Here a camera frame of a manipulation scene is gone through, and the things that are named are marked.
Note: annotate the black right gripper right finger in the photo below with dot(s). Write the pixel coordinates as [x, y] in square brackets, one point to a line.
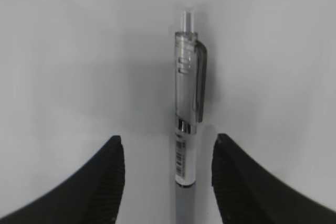
[247, 193]

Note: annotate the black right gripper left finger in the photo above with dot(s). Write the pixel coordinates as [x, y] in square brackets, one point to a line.
[92, 194]

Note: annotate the grey white ballpoint pen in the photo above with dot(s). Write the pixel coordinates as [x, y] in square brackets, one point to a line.
[190, 58]

